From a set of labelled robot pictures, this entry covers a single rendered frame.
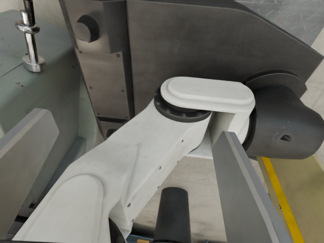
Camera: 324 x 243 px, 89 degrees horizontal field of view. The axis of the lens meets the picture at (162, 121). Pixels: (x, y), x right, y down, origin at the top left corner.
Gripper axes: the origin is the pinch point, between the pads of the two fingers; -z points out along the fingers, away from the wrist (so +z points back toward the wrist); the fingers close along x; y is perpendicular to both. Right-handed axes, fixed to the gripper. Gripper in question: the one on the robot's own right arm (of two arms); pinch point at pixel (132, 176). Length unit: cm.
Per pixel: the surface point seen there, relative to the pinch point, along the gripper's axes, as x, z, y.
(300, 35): -45, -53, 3
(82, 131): 49, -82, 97
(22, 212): 37, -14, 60
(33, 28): 35, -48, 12
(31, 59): 39, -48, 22
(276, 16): -35, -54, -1
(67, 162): 52, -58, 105
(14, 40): 54, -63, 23
